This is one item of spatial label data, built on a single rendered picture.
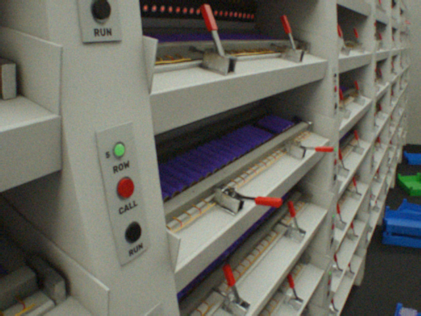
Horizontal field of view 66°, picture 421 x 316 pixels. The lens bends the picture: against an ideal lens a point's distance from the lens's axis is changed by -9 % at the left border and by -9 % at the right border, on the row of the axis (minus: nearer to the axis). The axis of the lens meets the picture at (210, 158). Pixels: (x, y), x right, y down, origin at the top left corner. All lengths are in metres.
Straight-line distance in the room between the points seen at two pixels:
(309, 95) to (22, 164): 0.74
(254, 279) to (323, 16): 0.59
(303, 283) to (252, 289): 0.35
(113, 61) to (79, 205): 0.12
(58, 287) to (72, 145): 0.14
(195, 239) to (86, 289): 0.17
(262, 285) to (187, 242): 0.27
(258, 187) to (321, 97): 0.37
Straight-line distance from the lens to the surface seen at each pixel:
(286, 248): 0.78
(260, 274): 0.69
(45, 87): 0.28
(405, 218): 2.46
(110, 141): 0.30
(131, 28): 0.32
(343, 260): 1.45
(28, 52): 0.29
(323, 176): 0.93
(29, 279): 0.36
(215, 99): 0.43
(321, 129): 0.90
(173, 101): 0.36
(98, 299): 0.33
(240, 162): 0.59
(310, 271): 1.04
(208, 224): 0.47
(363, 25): 1.57
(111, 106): 0.30
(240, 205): 0.51
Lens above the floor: 1.15
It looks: 17 degrees down
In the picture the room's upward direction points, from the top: 5 degrees counter-clockwise
